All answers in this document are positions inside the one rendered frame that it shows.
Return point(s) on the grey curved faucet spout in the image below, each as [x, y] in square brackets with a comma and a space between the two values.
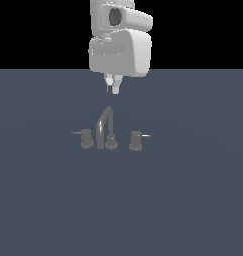
[102, 128]

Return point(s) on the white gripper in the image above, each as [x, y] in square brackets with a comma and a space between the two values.
[133, 53]

